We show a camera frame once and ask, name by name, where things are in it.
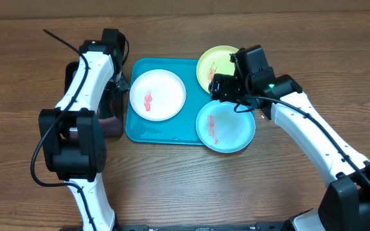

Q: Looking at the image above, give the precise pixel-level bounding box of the white plate with red stain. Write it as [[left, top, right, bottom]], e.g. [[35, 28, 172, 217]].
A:
[[129, 69, 186, 121]]

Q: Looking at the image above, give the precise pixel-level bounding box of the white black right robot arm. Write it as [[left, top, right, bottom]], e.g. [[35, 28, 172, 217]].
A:
[[209, 45, 370, 230]]

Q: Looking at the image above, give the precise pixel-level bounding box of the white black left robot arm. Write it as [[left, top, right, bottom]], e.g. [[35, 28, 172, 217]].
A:
[[30, 28, 129, 230]]

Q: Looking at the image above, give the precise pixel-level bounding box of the black tray with water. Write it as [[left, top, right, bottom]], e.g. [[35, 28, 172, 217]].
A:
[[64, 61, 125, 139]]

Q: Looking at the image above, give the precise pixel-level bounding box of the teal plastic tray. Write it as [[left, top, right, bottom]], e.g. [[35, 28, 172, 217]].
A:
[[125, 58, 210, 145]]

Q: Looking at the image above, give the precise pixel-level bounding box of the yellow-green plate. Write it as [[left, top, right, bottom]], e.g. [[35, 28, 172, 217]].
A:
[[196, 46, 238, 93]]

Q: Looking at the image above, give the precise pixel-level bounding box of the light blue plate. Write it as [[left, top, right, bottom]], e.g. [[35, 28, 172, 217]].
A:
[[196, 101, 256, 153]]

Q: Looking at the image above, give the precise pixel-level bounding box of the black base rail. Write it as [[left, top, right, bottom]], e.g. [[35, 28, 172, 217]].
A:
[[113, 221, 295, 231]]

